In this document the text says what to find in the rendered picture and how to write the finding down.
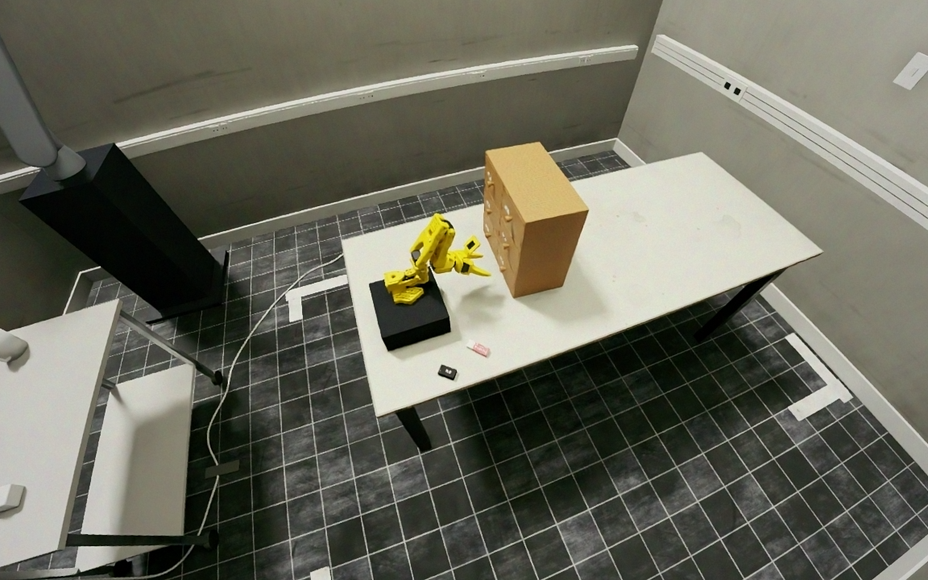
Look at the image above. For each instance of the brown wooden chest of drawers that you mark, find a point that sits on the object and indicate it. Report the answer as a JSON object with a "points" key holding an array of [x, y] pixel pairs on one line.
{"points": [[553, 214]]}

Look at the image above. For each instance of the red and white eraser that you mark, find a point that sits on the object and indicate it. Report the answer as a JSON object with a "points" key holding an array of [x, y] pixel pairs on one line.
{"points": [[478, 348]]}

